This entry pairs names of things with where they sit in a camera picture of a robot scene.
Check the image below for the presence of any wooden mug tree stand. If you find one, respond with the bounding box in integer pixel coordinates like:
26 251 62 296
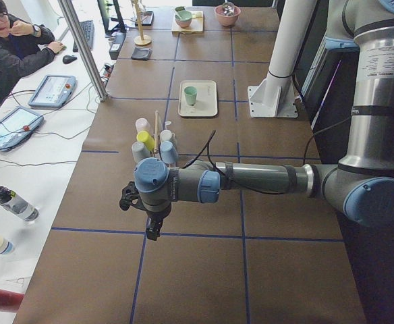
132 0 152 46

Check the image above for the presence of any black computer mouse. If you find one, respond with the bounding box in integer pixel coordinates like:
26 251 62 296
62 55 77 65

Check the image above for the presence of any yellow cup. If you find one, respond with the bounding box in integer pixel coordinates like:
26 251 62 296
136 130 155 152

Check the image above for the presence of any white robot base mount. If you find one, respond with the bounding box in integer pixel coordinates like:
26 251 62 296
248 0 316 118

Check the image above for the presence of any wooden cutting board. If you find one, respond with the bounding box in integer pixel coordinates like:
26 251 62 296
171 11 204 33

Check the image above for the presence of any teach pendant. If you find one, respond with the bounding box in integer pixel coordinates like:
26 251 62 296
0 106 44 151
28 74 76 109

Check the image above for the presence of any red cylinder object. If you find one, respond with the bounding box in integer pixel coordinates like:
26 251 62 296
0 289 25 313

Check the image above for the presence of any blue cup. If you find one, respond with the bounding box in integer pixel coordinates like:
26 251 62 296
160 141 179 166

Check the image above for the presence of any beige cup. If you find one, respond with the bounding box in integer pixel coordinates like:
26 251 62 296
159 130 177 147

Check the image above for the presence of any clear water bottle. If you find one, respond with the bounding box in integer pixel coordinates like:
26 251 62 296
0 186 39 222

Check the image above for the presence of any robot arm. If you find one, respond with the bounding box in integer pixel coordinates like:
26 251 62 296
119 1 394 240

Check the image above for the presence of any aluminium frame post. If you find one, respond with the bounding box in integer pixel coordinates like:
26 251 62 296
58 0 108 102

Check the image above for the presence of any seated person in black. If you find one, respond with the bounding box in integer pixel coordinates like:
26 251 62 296
0 1 65 103

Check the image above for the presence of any far teach pendant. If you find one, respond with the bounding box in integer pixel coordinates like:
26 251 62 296
28 74 76 109

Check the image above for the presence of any green cup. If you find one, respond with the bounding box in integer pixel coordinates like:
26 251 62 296
184 86 198 106

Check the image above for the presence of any white wire cup rack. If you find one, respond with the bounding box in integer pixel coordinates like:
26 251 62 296
154 126 179 167

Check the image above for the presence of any near teach pendant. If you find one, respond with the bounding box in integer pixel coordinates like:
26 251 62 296
0 106 44 151

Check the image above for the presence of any metal ice scoop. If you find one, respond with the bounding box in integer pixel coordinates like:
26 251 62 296
221 1 235 16

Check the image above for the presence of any beige rabbit tray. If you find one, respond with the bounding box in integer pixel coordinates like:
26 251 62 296
177 80 218 117

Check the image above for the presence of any black keyboard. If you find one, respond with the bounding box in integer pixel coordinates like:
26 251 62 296
79 20 94 50

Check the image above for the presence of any green bowl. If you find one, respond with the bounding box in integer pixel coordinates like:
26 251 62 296
175 10 192 28

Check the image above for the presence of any pink cup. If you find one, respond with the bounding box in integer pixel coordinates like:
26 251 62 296
135 117 152 134

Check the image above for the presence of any wooden rack handle rod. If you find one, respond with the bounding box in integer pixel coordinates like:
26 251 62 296
154 110 161 154

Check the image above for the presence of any grey folded cloth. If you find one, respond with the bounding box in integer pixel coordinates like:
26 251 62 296
130 47 152 61

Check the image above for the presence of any pink bowl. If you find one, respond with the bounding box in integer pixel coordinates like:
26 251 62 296
214 5 241 27

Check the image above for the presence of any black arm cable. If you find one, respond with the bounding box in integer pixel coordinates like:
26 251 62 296
179 114 353 195

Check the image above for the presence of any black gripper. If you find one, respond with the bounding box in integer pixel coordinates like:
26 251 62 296
119 181 171 240

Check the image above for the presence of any grey cup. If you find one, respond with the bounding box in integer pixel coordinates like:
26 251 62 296
131 141 151 163

